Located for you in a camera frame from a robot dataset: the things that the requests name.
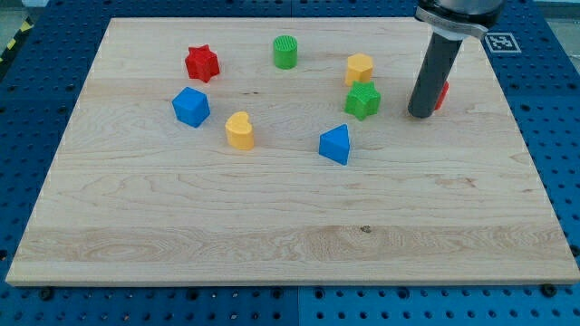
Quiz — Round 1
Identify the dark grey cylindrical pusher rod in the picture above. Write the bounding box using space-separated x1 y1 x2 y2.
408 33 462 119

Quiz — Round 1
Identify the green star block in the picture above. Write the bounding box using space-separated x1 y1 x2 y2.
344 81 382 120

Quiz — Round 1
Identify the red star block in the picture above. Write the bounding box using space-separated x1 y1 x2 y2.
185 44 220 82

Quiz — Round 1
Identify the red block behind rod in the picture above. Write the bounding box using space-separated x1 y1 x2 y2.
434 81 450 110

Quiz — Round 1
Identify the fiducial marker tag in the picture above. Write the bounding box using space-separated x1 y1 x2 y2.
484 33 521 53

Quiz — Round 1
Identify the yellow hexagon block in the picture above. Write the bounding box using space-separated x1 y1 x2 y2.
344 53 373 86

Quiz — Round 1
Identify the blue triangle block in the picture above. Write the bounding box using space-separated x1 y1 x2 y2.
318 124 351 166

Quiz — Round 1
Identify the green cylinder block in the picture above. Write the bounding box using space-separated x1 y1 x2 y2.
273 35 298 70

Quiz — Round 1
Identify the yellow heart block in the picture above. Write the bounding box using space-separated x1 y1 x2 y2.
225 111 255 150

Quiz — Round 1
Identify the blue cube block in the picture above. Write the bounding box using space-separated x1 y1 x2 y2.
171 87 210 128

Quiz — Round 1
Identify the wooden board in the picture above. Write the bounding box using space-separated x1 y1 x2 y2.
6 18 579 287

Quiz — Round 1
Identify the yellow black hazard tape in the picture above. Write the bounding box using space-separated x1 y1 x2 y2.
1 16 34 64

